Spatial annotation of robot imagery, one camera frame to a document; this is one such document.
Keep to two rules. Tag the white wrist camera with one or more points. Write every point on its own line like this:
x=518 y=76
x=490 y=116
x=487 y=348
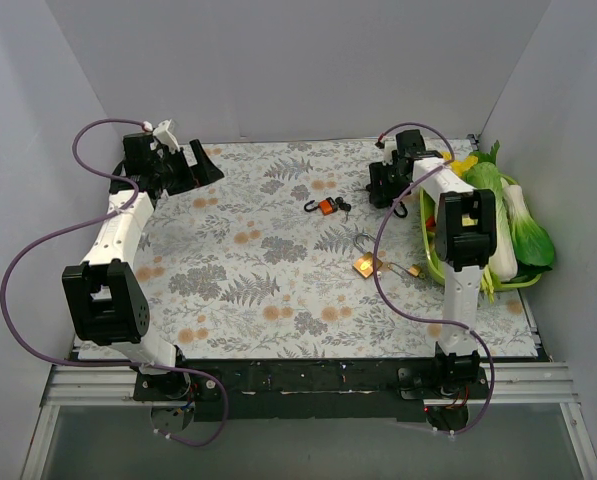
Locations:
x=164 y=134
x=390 y=152

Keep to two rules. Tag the black-headed key bunch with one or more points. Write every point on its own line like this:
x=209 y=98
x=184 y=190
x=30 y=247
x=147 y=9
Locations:
x=343 y=206

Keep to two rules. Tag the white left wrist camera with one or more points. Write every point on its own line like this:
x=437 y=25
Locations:
x=164 y=134

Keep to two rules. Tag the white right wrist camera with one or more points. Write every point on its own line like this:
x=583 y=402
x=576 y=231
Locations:
x=390 y=152

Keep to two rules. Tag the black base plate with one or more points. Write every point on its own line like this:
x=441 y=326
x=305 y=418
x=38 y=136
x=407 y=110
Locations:
x=245 y=389

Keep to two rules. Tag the bok choy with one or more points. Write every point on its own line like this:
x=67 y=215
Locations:
x=531 y=242

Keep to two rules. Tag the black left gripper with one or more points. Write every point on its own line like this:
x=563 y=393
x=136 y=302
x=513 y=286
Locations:
x=186 y=170

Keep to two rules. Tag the aluminium frame rail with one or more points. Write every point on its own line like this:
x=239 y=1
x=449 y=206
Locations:
x=514 y=382

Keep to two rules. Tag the green plastic basket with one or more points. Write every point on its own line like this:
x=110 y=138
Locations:
x=459 y=230

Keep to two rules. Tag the floral patterned mat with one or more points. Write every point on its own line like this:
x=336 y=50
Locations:
x=238 y=269

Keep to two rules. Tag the yellow-leaf napa cabbage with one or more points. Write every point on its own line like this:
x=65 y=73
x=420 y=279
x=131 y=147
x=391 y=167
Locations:
x=459 y=166

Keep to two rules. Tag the green celery stalks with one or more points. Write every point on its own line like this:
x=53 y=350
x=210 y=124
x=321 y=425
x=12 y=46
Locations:
x=489 y=284

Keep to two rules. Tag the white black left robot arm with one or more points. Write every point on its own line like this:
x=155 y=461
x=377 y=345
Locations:
x=105 y=300

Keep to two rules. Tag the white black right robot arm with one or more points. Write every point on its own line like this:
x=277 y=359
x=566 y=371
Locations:
x=456 y=362

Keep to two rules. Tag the small brass padlock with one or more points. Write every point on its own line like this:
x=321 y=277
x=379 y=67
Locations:
x=414 y=271

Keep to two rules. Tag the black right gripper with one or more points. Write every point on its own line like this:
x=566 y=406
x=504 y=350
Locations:
x=383 y=187

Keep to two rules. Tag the orange black padlock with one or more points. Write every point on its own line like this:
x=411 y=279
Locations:
x=327 y=206

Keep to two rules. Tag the large brass padlock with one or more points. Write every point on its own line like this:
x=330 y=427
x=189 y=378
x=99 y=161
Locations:
x=367 y=264

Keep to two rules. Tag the green napa cabbage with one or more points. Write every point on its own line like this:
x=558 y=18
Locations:
x=503 y=262

